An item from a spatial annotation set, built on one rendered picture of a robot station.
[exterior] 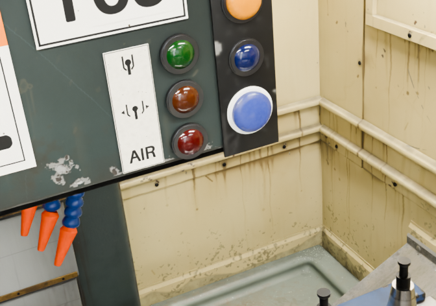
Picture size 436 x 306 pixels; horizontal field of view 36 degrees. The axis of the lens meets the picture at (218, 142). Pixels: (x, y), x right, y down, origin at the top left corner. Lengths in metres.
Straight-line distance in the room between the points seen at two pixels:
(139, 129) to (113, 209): 0.83
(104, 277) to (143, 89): 0.93
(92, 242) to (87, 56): 0.89
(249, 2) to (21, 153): 0.18
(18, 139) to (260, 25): 0.18
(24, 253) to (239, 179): 0.76
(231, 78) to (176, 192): 1.29
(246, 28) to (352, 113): 1.27
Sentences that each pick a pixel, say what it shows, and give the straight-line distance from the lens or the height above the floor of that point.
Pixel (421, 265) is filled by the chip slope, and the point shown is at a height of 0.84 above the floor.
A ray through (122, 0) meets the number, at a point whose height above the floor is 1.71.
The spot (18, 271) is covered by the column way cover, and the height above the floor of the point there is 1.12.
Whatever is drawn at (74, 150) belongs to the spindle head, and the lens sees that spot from 0.44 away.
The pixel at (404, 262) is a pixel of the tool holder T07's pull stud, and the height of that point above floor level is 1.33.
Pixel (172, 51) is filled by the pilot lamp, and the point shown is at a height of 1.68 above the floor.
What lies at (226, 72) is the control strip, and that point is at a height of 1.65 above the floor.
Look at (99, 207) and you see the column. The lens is 1.26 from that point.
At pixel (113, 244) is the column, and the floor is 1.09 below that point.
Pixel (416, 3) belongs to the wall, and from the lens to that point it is 1.43.
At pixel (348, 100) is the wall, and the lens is 1.71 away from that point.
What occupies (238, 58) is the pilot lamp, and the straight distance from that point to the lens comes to 0.46.
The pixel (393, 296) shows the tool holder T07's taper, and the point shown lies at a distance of 0.84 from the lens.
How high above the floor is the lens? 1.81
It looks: 26 degrees down
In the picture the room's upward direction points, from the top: 5 degrees counter-clockwise
